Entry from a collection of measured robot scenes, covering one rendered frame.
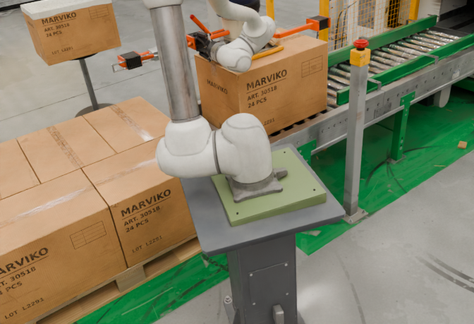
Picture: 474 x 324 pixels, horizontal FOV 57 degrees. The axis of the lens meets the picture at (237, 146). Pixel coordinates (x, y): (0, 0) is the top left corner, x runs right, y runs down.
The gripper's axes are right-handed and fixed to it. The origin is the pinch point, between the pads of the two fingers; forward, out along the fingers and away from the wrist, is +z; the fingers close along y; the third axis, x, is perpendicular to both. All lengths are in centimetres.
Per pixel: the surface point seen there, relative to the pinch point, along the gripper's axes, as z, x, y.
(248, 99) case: -23.1, 13.0, 27.9
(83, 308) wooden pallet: -20, -91, 105
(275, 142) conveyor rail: -37, 18, 48
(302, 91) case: -23, 49, 36
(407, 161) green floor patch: -42, 126, 108
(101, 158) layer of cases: 19, -54, 54
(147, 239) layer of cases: -22, -53, 82
